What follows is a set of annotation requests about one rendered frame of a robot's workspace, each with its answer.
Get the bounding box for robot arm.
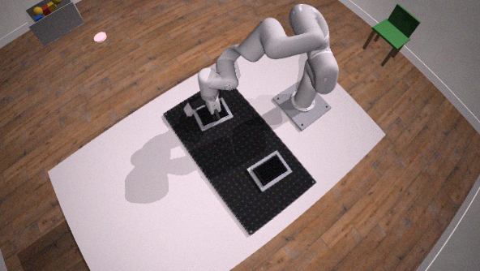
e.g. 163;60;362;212
184;4;339;116

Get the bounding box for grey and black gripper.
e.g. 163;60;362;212
205;96;221;122

